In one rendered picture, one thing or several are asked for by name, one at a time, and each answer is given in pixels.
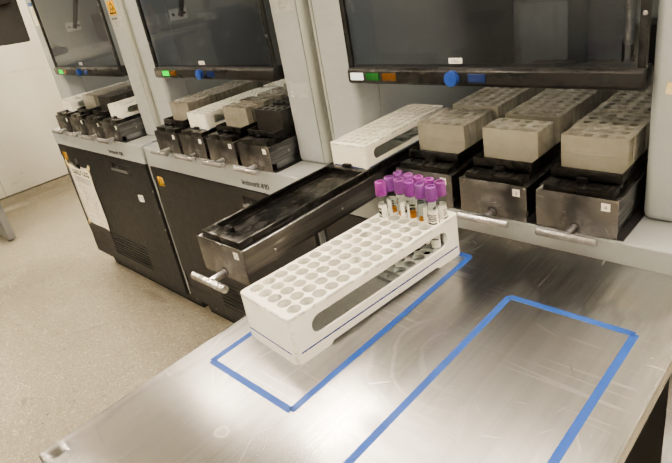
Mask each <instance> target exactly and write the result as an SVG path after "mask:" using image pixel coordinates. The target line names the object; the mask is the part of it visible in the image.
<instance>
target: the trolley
mask: <svg viewBox="0 0 672 463"><path fill-rule="evenodd" d="M458 238H459V249H460V254H459V255H458V256H456V257H455V258H454V259H452V260H451V261H449V262H448V263H446V264H445V265H444V266H442V267H441V268H438V267H437V268H436V269H435V270H433V271H432V272H430V273H429V274H427V275H426V276H425V277H423V278H422V279H420V280H419V281H417V282H416V283H415V284H413V285H412V286H410V287H409V288H407V289H406V290H405V291H403V292H402V293H400V294H399V295H397V296H396V297H394V298H393V299H392V300H390V301H389V302H387V303H386V304H384V305H383V306H382V307H380V308H379V309H377V310H376V311H374V312H373V313H372V314H370V315H369V316H367V317H366V318H364V319H363V320H362V321H360V322H359V323H357V324H356V325H354V326H353V327H352V328H350V329H349V330H347V331H346V332H344V333H343V334H342V335H340V336H339V337H337V338H336V339H334V341H333V343H332V344H331V345H330V346H329V347H327V348H326V349H324V350H323V351H321V352H320V353H319V354H317V355H316V356H314V357H313V358H311V359H310V360H309V361H307V362H306V363H304V364H303V365H294V364H293V363H291V362H290V361H288V360H287V359H285V358H284V357H282V356H281V355H280V354H278V353H277V352H275V351H274V350H272V349H271V348H269V347H268V346H266V345H265V344H263V343H262V342H260V341H259V340H257V339H256V338H255V337H253V336H252V333H251V330H250V326H249V322H248V319H247V315H246V316H244V317H243V318H241V319H240V320H238V321H237V322H235V323H234V324H232V325H231V326H229V327H228V328H226V329H225V330H223V331H222V332H220V333H219V334H217V335H216V336H214V337H213V338H211V339H210V340H208V341H207V342H205V343H204V344H202V345H201V346H199V347H198V348H196V349H195V350H193V351H192V352H190V353H189V354H187V355H186V356H184V357H183V358H181V359H180V360H178V361H177V362H175V363H174V364H172V365H171V366H169V367H168V368H166V369H165V370H163V371H162V372H160V373H159V374H157V375H156V376H154V377H153V378H151V379H150V380H148V381H147V382H145V383H144V384H142V385H141V386H139V387H138V388H136V389H135V390H133V391H132V392H130V393H129V394H127V395H126V396H124V397H123V398H121V399H120V400H118V401H117V402H115V403H114V404H112V405H111V406H109V407H108V408H106V409H105V410H103V411H102V412H100V413H99V414H98V415H96V416H95V417H93V418H92V419H90V420H89V421H87V422H86V423H84V424H83V425H81V426H80V427H78V428H77V429H75V430H74V431H72V432H71V433H69V434H68V435H66V436H65V437H63V438H62V439H60V440H59V441H57V442H56V443H54V444H53V445H51V446H50V447H48V448H47V449H45V450H44V451H42V452H41V453H40V454H39V458H40V460H41V462H42V463H625V461H626V459H627V457H628V455H629V453H630V451H631V449H632V447H633V445H634V444H635V442H636V440H637V438H638V436H639V434H640V432H641V430H642V428H643V426H644V424H645V423H646V421H647V419H648V417H649V415H650V413H651V411H652V409H653V407H654V405H655V403H656V402H657V400H658V398H659V396H660V394H661V392H662V390H663V388H664V386H665V384H666V383H667V381H668V379H669V377H670V381H669V390H668V400H667V409H666V419H665V428H664V438H663V447H662V457H661V463H672V276H671V275H667V274H662V273H658V272H653V271H649V270H645V269H640V268H636V267H631V266H627V265H622V264H618V263H614V262H609V261H605V260H600V259H596V258H592V257H587V256H583V255H578V254H574V253H569V252H565V251H561V250H556V249H552V248H547V247H543V246H539V245H534V244H530V243H525V242H521V241H516V240H512V239H508V238H503V237H499V236H494V235H490V234H486V233H481V232H477V231H472V230H468V229H463V228H459V227H458Z"/></svg>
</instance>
